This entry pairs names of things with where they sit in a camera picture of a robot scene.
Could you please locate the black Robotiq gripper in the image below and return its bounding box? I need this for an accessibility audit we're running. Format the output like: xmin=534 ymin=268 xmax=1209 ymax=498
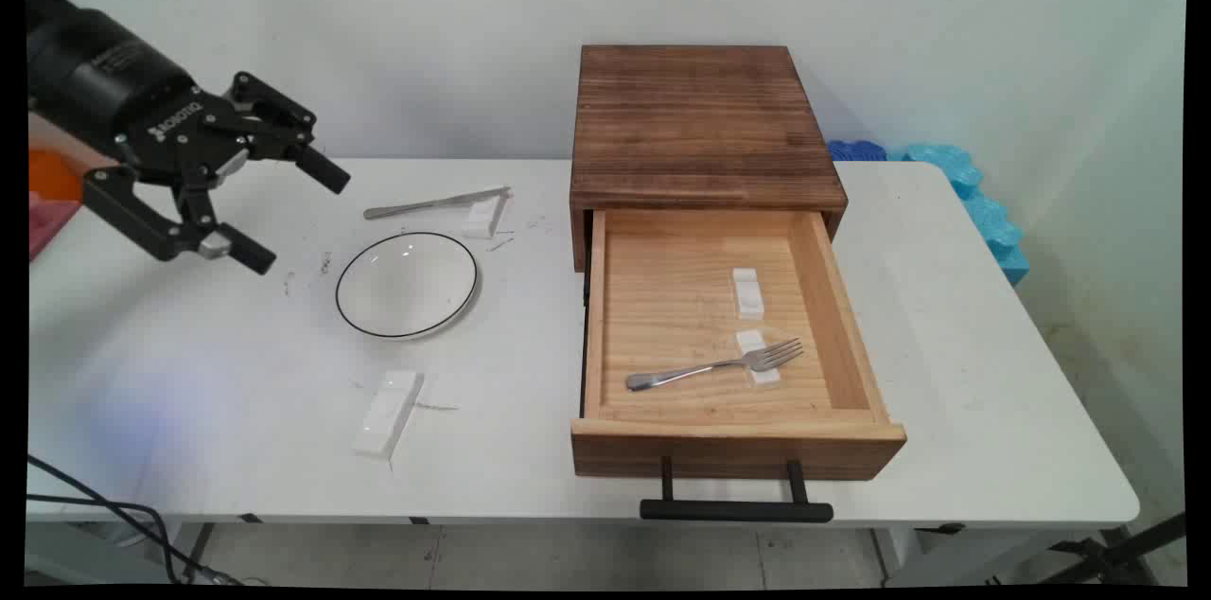
xmin=26 ymin=7 xmax=352 ymax=276

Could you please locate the stainless steel table knife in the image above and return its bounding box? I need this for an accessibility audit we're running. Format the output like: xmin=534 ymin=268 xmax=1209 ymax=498
xmin=363 ymin=186 xmax=513 ymax=221

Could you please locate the orange object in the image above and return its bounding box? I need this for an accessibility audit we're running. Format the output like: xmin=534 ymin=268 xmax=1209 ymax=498
xmin=28 ymin=150 xmax=85 ymax=204

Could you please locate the pink object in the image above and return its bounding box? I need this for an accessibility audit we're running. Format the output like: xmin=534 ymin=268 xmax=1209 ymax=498
xmin=28 ymin=192 xmax=79 ymax=261

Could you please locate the white plate with black rim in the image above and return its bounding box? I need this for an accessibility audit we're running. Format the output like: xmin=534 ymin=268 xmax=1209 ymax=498
xmin=335 ymin=232 xmax=480 ymax=340

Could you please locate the white ceramic cutlery rest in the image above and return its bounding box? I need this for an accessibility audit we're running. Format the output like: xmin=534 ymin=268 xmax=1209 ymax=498
xmin=462 ymin=194 xmax=512 ymax=240
xmin=736 ymin=329 xmax=782 ymax=390
xmin=731 ymin=268 xmax=765 ymax=320

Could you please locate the large white cutlery rest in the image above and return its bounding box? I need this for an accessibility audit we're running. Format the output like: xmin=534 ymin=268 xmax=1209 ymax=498
xmin=352 ymin=370 xmax=425 ymax=461

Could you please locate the light wooden drawer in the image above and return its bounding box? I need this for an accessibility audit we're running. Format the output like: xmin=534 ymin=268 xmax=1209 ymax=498
xmin=570 ymin=208 xmax=907 ymax=482

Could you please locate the dark brown wooden cabinet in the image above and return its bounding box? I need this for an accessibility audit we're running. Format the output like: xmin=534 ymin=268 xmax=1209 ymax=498
xmin=570 ymin=44 xmax=849 ymax=274

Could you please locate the stainless steel fork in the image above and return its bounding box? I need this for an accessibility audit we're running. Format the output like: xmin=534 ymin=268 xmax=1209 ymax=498
xmin=625 ymin=338 xmax=805 ymax=393

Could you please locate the dark blue foam piece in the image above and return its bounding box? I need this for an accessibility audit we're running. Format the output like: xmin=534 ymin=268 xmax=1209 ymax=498
xmin=828 ymin=139 xmax=889 ymax=163

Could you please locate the light blue foam piece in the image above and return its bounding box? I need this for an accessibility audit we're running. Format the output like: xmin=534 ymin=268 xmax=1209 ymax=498
xmin=889 ymin=143 xmax=1030 ymax=287

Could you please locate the black floor cable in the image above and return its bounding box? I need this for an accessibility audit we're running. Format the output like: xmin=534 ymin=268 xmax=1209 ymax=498
xmin=26 ymin=454 xmax=239 ymax=586

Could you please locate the black drawer handle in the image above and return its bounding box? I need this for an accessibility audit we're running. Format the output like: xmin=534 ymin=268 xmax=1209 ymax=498
xmin=640 ymin=457 xmax=834 ymax=524

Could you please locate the black table leg frame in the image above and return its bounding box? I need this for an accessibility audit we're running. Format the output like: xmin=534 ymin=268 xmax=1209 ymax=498
xmin=1039 ymin=512 xmax=1187 ymax=586

